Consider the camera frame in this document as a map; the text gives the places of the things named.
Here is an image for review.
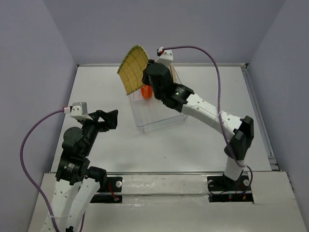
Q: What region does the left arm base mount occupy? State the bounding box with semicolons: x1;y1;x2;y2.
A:
90;176;123;203

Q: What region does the beige plate with leaf design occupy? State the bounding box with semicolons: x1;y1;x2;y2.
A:
169;63;177;83

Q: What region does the white wire dish rack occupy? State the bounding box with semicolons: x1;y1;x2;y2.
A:
130;70;190;133

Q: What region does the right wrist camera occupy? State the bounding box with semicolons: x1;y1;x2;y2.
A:
155;47;173;68

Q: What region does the yellow bamboo-pattern rectangular plate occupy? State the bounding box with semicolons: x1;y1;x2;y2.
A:
117;45;149;95

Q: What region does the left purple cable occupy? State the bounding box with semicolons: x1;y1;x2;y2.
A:
20;107;85;232

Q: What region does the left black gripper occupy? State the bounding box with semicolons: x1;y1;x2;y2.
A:
79;108;119;155

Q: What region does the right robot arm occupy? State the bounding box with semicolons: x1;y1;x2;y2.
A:
142;60;254;189

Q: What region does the orange translucent plate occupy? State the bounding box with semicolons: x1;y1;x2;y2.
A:
140;85;153;100

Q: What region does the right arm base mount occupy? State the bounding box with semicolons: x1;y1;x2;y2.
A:
207;175;253;203

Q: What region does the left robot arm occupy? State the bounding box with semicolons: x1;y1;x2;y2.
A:
41;110;118;232

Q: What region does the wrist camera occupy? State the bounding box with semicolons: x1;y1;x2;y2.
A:
155;47;173;68
70;102;90;120

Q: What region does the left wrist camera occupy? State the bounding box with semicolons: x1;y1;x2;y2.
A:
70;102;90;120

